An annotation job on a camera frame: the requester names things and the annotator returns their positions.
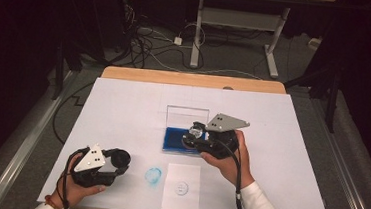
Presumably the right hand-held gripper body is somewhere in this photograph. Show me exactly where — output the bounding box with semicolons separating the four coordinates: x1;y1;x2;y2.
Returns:
198;111;252;163

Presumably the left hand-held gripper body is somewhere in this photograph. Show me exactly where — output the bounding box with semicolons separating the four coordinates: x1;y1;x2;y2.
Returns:
69;141;120;191

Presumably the blue ink pad clear case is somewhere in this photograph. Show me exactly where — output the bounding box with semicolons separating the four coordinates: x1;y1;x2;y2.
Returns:
162;104;211;156

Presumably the person's left hand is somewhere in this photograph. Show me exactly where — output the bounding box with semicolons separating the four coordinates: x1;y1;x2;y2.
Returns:
48;150;109;209

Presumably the person's right hand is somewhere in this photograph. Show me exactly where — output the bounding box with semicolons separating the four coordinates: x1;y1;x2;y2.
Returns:
197;127;260;190

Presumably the clear blue cap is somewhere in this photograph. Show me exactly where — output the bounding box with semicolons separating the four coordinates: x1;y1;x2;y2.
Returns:
143;166;164;188

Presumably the white table cover sheet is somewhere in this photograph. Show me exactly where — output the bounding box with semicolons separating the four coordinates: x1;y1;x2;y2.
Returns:
36;73;343;209

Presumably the white paper sheet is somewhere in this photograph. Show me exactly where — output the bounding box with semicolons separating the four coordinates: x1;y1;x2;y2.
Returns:
160;162;203;209

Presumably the black stand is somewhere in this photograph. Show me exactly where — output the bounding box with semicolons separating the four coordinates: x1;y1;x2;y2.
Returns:
280;58;342;134
51;40;86;103

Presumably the dark computer tower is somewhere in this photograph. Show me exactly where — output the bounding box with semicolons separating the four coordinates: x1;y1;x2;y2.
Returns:
86;0;140;58

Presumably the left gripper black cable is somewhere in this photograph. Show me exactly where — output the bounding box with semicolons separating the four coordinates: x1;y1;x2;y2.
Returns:
54;145;91;209

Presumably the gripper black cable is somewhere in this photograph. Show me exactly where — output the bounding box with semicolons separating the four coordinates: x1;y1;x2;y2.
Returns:
211;138;257;209
54;145;91;209

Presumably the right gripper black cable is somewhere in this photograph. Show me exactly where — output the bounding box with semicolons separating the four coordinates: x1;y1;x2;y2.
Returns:
211;138;257;209

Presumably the thin black floor cable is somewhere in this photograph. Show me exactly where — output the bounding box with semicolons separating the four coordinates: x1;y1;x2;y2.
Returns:
50;78;96;148

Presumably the orange bead bracelet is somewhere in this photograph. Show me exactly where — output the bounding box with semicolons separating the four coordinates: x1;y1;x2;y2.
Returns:
43;194;66;209

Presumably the metal floor rail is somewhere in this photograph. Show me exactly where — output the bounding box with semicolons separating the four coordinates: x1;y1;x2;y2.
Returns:
0;64;79;209
299;93;371;209

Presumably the white floor cable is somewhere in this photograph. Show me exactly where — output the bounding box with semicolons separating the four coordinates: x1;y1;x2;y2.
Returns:
142;45;266;81

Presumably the bundle of black floor cables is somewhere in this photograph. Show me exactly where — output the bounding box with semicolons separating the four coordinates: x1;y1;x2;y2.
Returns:
119;2;199;74

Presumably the desk with white frame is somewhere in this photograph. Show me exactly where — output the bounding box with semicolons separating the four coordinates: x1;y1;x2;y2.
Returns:
175;0;337;84

